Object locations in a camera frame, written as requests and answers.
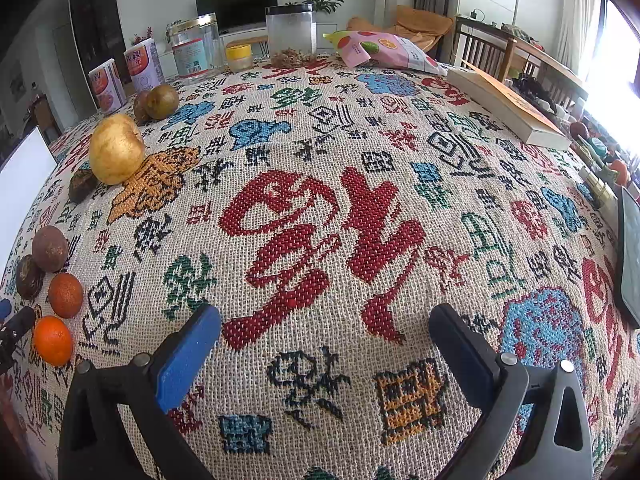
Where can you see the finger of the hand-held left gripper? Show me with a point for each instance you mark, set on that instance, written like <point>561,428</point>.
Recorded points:
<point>20,322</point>

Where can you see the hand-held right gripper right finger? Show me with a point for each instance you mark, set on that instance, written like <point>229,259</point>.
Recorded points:
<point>457,345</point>

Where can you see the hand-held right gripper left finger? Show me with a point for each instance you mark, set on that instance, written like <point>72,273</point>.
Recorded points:
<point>190,355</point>

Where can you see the dark wrinkled dried fruit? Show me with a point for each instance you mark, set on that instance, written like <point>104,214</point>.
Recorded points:
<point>81,187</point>

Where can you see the large brown monk fruit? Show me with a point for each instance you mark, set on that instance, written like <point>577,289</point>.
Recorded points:
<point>162,101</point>

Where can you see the bright orange tangerine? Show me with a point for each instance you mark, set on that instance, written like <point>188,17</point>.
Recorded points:
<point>52,341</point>

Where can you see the dark brown round fruit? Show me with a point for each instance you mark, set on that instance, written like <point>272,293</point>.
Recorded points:
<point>140,107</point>
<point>29,278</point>

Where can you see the dark reddish orange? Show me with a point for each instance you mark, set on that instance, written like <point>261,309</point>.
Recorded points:
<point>65,295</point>

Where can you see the purple passion fruit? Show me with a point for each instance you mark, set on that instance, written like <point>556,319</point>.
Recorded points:
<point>50,248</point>

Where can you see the white box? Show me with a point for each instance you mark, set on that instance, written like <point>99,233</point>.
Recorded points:
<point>25,190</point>

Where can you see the black tablet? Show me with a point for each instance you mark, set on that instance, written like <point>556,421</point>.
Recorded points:
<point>630,260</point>

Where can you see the large yellow pear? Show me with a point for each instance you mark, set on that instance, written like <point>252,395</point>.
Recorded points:
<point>116,150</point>

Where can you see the printed woven tablecloth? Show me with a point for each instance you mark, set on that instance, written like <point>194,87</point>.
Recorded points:
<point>320,160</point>

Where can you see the yellow cover book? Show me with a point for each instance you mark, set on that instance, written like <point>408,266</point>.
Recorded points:
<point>510,105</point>

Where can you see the pink labelled tin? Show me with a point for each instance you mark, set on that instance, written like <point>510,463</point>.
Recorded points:
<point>144,66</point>
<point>106,85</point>

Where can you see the small yellow lid jar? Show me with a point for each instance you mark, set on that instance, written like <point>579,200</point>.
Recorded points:
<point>239,57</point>

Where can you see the pink snack bag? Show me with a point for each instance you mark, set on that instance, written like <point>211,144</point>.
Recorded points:
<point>385,50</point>

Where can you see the large clear glass jar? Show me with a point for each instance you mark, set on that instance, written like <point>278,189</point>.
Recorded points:
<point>196,50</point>

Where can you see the red flower plant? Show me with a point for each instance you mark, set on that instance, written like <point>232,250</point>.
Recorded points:
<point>141,37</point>

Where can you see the pile of dried peel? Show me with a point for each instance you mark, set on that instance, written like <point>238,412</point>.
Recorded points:
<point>292,59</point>

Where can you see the black glass cabinet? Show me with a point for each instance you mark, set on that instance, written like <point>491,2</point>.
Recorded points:
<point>97,10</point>

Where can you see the orange cushion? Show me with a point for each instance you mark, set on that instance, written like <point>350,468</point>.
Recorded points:
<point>415,22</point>

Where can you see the white television cabinet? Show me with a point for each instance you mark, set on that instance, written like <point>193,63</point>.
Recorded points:
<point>250,35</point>

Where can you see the clear container black lid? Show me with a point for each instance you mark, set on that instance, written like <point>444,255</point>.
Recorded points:
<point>291,30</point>

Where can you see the black television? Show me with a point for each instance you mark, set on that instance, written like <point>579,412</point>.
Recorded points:
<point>236,6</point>

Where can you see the green potted plant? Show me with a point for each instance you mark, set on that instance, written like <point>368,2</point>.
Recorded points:
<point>321,2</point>

